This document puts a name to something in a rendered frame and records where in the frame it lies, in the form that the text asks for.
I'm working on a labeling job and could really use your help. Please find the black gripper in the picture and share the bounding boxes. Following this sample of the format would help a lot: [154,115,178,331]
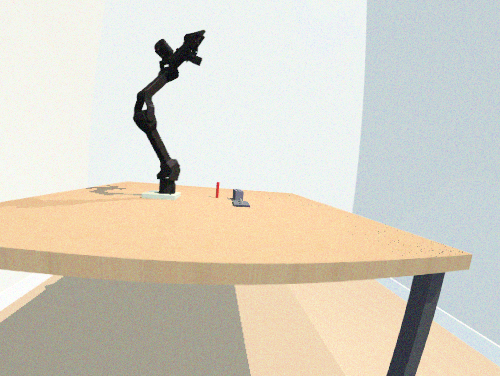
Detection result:
[176,29,206,63]

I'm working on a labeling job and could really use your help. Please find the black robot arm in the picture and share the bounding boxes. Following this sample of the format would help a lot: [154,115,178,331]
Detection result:
[133,39,202,195]

